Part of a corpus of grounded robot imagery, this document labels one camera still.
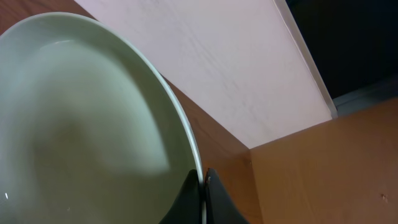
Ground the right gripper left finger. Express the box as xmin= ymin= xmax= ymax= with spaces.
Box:
xmin=159 ymin=169 xmax=201 ymax=224

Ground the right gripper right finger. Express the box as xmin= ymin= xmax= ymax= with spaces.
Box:
xmin=204 ymin=168 xmax=249 ymax=224

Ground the light green plate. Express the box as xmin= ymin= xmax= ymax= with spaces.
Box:
xmin=1 ymin=12 xmax=203 ymax=223

